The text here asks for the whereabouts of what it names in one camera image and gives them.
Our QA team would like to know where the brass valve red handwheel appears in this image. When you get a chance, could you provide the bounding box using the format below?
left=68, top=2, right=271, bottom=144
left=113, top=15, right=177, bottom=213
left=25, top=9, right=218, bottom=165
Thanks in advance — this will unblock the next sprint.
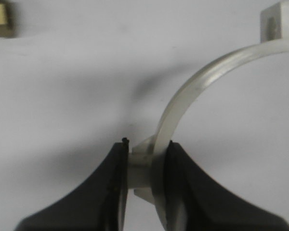
left=0, top=0, right=15, bottom=38

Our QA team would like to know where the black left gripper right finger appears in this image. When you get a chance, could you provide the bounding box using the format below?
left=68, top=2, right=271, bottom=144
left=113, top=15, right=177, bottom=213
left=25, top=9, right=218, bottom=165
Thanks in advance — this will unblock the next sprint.
left=164, top=142, right=289, bottom=231

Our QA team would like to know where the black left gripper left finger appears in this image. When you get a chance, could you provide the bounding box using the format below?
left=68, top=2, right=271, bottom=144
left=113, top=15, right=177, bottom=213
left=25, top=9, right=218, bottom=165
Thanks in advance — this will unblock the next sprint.
left=16, top=138, right=129, bottom=231

